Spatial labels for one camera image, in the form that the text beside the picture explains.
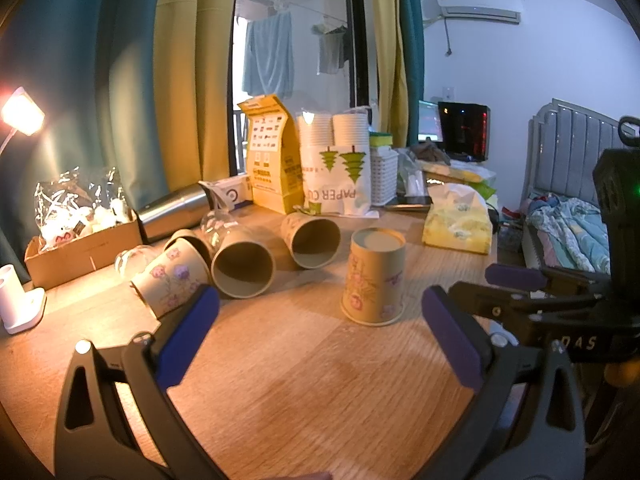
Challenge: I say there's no black computer case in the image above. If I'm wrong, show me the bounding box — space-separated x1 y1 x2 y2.
437 101 492 162

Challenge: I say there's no white air conditioner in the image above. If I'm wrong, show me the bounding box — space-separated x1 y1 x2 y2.
421 0 523 24

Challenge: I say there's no yellow curtain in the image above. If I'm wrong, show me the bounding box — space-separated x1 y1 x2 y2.
369 0 409 148
151 0 242 192

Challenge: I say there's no computer monitor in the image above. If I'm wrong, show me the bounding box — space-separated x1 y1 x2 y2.
418 99 445 143

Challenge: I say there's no grey padded bed headboard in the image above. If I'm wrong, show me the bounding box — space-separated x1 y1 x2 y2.
521 98 626 206

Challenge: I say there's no paper cup package bag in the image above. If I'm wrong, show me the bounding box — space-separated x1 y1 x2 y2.
295 105 382 219

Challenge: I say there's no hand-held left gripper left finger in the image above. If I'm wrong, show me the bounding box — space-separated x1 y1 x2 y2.
54 284 227 480

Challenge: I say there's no black tablet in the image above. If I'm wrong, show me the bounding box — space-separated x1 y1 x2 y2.
384 195 433 209

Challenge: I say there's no patterned blue blanket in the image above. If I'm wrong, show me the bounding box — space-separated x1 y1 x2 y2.
520 192 612 275

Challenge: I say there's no stainless steel bottle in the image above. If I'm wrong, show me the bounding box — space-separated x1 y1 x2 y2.
137 182 216 243

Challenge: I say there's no clear plastic snack bag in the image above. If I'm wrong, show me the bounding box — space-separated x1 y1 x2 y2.
33 166 135 252

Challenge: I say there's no cardboard box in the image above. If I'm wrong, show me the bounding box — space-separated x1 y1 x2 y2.
24 208 143 291

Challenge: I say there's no yellow tissue pack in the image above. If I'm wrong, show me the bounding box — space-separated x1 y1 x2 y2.
422 183 494 255

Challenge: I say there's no desk lamp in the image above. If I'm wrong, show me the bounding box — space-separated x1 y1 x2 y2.
0 86 46 156

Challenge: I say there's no teal curtain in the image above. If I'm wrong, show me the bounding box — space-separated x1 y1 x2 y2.
397 0 426 147
0 0 168 281

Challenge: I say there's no yellow paper bag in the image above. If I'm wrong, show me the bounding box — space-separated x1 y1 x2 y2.
237 94 304 215

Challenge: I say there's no small white box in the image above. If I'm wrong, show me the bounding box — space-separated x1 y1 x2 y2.
198 176 254 209

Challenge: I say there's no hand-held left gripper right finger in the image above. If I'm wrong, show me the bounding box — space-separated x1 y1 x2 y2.
414 284 587 480

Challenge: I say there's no hanging grey garment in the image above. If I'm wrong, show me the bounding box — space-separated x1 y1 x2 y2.
312 24 353 76

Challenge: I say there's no white charging stand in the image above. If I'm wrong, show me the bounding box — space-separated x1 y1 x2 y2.
0 264 48 335

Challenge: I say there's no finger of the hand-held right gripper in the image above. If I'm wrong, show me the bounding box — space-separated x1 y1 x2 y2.
484 261 608 295
448 281 608 322

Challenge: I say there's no white plastic basket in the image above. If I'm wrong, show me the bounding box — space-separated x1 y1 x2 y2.
369 146 400 207

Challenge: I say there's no floral paper cup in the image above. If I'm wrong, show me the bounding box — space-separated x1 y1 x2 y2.
340 227 407 327
210 227 277 300
280 211 342 270
130 238 211 319
163 229 213 261

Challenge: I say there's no hanging blue towel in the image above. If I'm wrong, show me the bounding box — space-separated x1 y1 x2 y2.
242 10 296 98

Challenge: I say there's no green yellow packet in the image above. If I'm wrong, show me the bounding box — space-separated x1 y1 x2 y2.
425 160 498 198

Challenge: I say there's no clear glass cup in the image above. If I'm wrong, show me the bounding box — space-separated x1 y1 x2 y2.
114 244 160 283
200 208 253 248

